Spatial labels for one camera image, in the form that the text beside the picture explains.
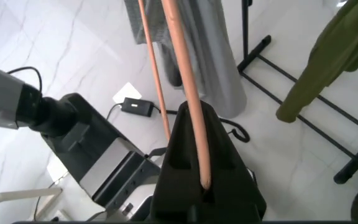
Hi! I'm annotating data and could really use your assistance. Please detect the black power adapter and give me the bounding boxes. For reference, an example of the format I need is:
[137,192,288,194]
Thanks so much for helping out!
[120,97,155,118]

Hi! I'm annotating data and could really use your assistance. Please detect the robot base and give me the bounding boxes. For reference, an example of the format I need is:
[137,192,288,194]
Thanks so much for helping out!
[40,92,169,223]

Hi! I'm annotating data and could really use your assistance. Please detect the pink clothes hanger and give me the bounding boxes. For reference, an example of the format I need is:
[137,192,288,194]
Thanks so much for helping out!
[137,0,213,191]

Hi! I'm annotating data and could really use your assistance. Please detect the cream bar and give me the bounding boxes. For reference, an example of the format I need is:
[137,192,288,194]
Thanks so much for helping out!
[0,186,63,205]

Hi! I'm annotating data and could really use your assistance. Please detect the green long-sleeved shirt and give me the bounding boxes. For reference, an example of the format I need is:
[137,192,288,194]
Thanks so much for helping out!
[275,0,358,124]

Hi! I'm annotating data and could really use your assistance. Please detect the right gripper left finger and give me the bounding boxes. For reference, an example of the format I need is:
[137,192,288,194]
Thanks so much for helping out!
[150,101,204,222]

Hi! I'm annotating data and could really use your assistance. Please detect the black clothes rack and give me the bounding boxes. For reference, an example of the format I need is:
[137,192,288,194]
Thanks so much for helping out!
[237,0,358,184]

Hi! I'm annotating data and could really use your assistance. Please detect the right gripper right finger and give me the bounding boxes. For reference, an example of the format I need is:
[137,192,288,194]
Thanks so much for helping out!
[200,100,267,222]

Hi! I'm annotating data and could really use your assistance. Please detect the pale grey shorts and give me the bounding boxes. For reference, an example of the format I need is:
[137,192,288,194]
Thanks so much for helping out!
[123,0,247,119]

